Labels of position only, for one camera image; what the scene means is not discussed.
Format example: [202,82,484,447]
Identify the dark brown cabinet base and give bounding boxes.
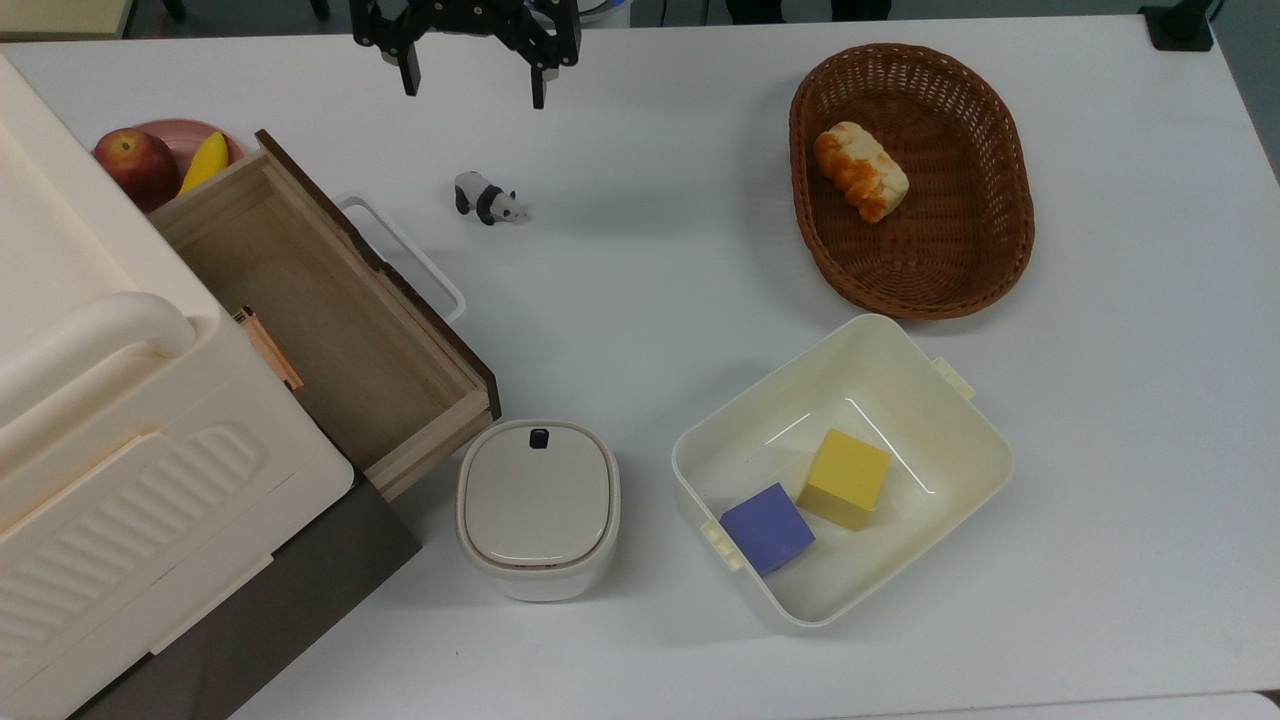
[70,480,423,720]

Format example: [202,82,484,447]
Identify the cream plastic cabinet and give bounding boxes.
[0,55,356,720]

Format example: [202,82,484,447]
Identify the open wooden drawer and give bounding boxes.
[148,128,502,503]

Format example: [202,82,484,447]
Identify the yellow banana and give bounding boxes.
[178,131,230,197]

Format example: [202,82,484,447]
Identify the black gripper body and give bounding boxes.
[350,0,582,69]

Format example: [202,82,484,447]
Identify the purple foam cube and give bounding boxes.
[719,482,817,577]

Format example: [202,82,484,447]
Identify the yellow foam cube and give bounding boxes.
[796,428,893,533]

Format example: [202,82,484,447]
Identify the red apple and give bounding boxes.
[93,127,182,213]

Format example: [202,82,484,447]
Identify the brown wicker basket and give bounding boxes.
[788,42,1036,321]

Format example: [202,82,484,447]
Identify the small beige lidded container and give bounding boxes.
[456,419,622,603]

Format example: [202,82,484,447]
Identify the toy bread loaf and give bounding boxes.
[812,121,911,224]

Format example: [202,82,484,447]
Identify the copper drawer slide rail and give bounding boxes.
[232,306,305,392]

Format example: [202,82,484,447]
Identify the light wooden table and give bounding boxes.
[0,0,138,41]

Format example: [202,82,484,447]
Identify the white drawer handle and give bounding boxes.
[337,193,468,324]

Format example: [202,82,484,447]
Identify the small panda toy figure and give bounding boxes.
[454,170,532,227]

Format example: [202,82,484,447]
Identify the pink plate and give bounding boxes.
[95,119,246,213]

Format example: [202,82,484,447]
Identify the black table clamp mount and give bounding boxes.
[1140,0,1226,53]

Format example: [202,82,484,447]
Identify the cream plastic open bin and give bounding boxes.
[671,313,1015,631]

